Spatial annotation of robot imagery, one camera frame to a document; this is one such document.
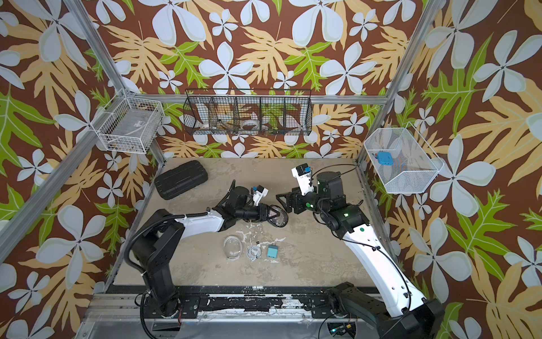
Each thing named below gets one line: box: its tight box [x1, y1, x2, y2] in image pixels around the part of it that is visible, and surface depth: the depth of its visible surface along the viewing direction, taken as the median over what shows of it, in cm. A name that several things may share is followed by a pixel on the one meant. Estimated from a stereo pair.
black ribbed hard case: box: [153, 160, 209, 200], surface depth 107 cm
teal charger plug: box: [266, 244, 279, 259], surface depth 87 cm
